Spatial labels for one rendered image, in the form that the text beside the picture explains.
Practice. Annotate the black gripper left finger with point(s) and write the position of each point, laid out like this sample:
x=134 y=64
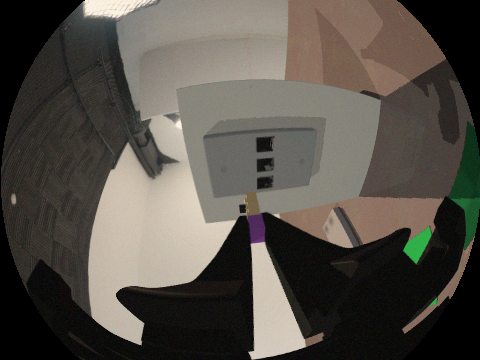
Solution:
x=220 y=298

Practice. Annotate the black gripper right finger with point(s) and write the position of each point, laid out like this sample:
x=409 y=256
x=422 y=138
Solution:
x=317 y=275

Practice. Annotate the cream panel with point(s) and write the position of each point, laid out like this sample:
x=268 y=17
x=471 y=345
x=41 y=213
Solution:
x=297 y=145

